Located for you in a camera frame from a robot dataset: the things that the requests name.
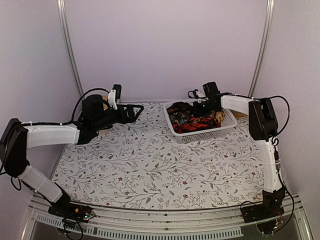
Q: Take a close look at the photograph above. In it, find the aluminium frame post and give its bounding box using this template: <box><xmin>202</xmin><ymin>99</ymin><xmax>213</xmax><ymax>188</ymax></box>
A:
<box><xmin>56</xmin><ymin>0</ymin><xmax>84</xmax><ymax>96</ymax></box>
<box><xmin>248</xmin><ymin>0</ymin><xmax>275</xmax><ymax>98</ymax></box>

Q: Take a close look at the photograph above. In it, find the front aluminium rail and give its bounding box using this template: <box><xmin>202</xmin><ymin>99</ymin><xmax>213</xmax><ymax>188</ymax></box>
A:
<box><xmin>21</xmin><ymin>194</ymin><xmax>316</xmax><ymax>240</ymax></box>

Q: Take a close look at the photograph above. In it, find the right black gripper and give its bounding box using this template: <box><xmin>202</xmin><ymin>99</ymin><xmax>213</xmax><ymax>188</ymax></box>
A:
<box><xmin>190</xmin><ymin>99</ymin><xmax>217</xmax><ymax>115</ymax></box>

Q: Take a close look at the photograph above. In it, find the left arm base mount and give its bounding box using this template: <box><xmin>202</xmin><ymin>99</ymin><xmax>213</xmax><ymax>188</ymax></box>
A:
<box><xmin>48</xmin><ymin>195</ymin><xmax>96</xmax><ymax>223</ymax></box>

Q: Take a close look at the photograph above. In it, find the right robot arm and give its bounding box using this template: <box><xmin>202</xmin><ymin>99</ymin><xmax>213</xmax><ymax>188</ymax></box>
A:
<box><xmin>188</xmin><ymin>82</ymin><xmax>286</xmax><ymax>218</ymax></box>

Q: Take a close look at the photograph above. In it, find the yellow spotted tie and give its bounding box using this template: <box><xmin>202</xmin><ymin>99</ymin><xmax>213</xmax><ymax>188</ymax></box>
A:
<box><xmin>207</xmin><ymin>110</ymin><xmax>226</xmax><ymax>127</ymax></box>

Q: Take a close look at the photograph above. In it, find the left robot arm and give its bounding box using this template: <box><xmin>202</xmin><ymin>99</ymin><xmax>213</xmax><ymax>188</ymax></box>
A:
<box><xmin>0</xmin><ymin>89</ymin><xmax>144</xmax><ymax>217</ymax></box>

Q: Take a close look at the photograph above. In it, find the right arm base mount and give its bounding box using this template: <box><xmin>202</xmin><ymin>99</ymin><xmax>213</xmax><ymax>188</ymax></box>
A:
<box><xmin>240</xmin><ymin>187</ymin><xmax>286</xmax><ymax>223</ymax></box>

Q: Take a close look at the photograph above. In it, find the dark floral tie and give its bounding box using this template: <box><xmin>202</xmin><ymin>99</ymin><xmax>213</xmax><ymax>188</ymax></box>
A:
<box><xmin>166</xmin><ymin>101</ymin><xmax>193</xmax><ymax>124</ymax></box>

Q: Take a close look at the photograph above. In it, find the wooden compartment box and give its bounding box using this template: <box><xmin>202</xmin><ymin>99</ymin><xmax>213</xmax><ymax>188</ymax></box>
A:
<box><xmin>99</xmin><ymin>95</ymin><xmax>113</xmax><ymax>135</ymax></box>

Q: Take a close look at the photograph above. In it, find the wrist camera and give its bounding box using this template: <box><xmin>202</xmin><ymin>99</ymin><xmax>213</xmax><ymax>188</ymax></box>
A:
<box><xmin>107</xmin><ymin>84</ymin><xmax>122</xmax><ymax>110</ymax></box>
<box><xmin>187</xmin><ymin>89</ymin><xmax>206</xmax><ymax>103</ymax></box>

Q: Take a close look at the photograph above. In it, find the white plastic basket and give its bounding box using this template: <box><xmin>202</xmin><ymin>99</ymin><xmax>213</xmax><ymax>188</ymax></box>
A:
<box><xmin>162</xmin><ymin>101</ymin><xmax>238</xmax><ymax>144</ymax></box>

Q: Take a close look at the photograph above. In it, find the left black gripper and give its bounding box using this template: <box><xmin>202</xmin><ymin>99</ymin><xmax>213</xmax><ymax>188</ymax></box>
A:
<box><xmin>93</xmin><ymin>104</ymin><xmax>144</xmax><ymax>131</ymax></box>

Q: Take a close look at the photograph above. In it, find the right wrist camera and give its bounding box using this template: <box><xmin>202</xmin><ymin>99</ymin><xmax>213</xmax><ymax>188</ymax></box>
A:
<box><xmin>187</xmin><ymin>89</ymin><xmax>206</xmax><ymax>103</ymax></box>

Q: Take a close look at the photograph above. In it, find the bamboo coaster mat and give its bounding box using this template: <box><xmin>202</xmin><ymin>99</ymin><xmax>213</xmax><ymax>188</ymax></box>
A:
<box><xmin>231</xmin><ymin>110</ymin><xmax>248</xmax><ymax>119</ymax></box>

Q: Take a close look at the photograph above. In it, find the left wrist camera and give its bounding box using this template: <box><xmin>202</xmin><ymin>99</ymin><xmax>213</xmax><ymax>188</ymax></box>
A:
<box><xmin>107</xmin><ymin>84</ymin><xmax>122</xmax><ymax>110</ymax></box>

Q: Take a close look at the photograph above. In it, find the left aluminium frame post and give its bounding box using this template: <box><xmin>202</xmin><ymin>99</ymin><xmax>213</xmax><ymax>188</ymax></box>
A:
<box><xmin>56</xmin><ymin>0</ymin><xmax>84</xmax><ymax>96</ymax></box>

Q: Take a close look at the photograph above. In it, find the red black tie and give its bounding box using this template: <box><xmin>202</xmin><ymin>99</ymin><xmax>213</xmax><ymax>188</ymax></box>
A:
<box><xmin>171</xmin><ymin>116</ymin><xmax>224</xmax><ymax>134</ymax></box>

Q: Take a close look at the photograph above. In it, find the right aluminium frame post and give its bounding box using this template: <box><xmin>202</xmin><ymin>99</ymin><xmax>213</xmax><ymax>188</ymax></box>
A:
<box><xmin>248</xmin><ymin>0</ymin><xmax>275</xmax><ymax>98</ymax></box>

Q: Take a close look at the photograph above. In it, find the floral tablecloth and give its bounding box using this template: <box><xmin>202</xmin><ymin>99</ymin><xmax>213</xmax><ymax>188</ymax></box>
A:
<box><xmin>52</xmin><ymin>102</ymin><xmax>264</xmax><ymax>210</ymax></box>

